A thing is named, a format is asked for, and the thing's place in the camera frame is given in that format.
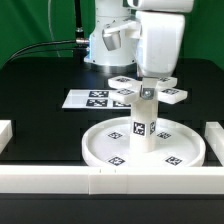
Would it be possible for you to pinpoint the white right fence block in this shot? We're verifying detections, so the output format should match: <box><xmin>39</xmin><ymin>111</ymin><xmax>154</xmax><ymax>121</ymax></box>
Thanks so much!
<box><xmin>205</xmin><ymin>122</ymin><xmax>224</xmax><ymax>167</ymax></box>

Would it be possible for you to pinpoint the white cross-shaped table base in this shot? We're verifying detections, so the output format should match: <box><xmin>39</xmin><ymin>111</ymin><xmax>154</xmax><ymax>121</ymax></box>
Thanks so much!
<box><xmin>108</xmin><ymin>76</ymin><xmax>188</xmax><ymax>104</ymax></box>

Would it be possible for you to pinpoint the black cable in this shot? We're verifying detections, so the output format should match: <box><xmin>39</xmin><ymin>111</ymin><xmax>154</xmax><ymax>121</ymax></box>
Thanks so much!
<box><xmin>13</xmin><ymin>47</ymin><xmax>88</xmax><ymax>59</ymax></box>
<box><xmin>6</xmin><ymin>39</ymin><xmax>90</xmax><ymax>64</ymax></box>

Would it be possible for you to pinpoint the white left fence block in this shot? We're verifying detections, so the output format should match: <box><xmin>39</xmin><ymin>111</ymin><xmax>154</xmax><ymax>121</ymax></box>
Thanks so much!
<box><xmin>0</xmin><ymin>120</ymin><xmax>13</xmax><ymax>154</ymax></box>

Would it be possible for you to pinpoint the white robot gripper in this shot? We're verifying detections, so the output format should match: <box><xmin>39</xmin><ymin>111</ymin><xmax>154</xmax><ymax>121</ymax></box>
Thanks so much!
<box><xmin>136</xmin><ymin>11</ymin><xmax>185</xmax><ymax>100</ymax></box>

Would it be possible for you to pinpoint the black cable upper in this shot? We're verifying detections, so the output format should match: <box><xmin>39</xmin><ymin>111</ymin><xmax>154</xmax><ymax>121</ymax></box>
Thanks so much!
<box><xmin>6</xmin><ymin>39</ymin><xmax>90</xmax><ymax>64</ymax></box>

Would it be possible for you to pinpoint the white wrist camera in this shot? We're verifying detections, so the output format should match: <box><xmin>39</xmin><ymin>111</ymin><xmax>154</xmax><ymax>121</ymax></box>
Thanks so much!
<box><xmin>127</xmin><ymin>0</ymin><xmax>194</xmax><ymax>12</ymax></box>

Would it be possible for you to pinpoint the white marker sheet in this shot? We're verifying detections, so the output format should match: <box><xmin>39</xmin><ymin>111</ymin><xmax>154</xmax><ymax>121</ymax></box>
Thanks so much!
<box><xmin>62</xmin><ymin>89</ymin><xmax>130</xmax><ymax>109</ymax></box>

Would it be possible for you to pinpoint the black cable lower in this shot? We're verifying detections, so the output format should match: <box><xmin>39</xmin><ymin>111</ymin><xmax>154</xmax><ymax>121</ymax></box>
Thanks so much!
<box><xmin>13</xmin><ymin>47</ymin><xmax>88</xmax><ymax>59</ymax></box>

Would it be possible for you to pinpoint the white fence block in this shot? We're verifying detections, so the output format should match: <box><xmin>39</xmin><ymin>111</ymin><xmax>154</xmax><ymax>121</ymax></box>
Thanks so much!
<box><xmin>0</xmin><ymin>120</ymin><xmax>13</xmax><ymax>154</ymax></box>
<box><xmin>205</xmin><ymin>122</ymin><xmax>224</xmax><ymax>167</ymax></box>

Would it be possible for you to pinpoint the black vertical pole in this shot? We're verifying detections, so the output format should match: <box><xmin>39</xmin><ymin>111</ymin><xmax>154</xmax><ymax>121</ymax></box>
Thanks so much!
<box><xmin>74</xmin><ymin>0</ymin><xmax>84</xmax><ymax>62</ymax></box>

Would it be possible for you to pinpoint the white front fence rail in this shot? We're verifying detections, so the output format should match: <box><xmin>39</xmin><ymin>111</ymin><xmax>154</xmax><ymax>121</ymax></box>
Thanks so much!
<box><xmin>0</xmin><ymin>165</ymin><xmax>224</xmax><ymax>195</ymax></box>

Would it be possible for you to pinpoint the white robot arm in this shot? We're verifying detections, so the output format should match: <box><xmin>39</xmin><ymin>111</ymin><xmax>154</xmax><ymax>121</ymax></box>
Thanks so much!
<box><xmin>85</xmin><ymin>0</ymin><xmax>194</xmax><ymax>100</ymax></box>

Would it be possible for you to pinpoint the white round table top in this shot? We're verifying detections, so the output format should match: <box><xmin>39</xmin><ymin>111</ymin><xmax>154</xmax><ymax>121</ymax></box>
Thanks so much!
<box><xmin>82</xmin><ymin>117</ymin><xmax>206</xmax><ymax>168</ymax></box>

